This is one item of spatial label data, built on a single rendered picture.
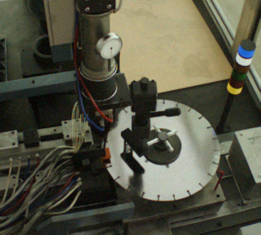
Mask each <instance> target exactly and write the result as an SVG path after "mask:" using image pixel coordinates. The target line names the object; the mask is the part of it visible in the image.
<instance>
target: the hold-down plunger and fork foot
mask: <svg viewBox="0 0 261 235"><path fill-rule="evenodd" d="M121 137H122V138H123V139H124V150H126V143H127V144H128V145H129V146H130V147H131V148H132V150H133V151H134V152H135V153H136V155H137V156H138V157H139V158H140V157H142V156H143V155H146V154H147V151H148V148H147V147H145V146H144V139H132V131H131V130H130V129H129V128H127V129H125V130H124V131H122V132H121Z"/></svg>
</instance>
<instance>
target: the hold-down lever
mask: <svg viewBox="0 0 261 235"><path fill-rule="evenodd" d="M179 115H181V109H180V108H179V107H172V108H166V109H165V110H161V111H154V112H149V113H144V118H145V119H147V118H154V117H162V116H166V117H175V116H179Z"/></svg>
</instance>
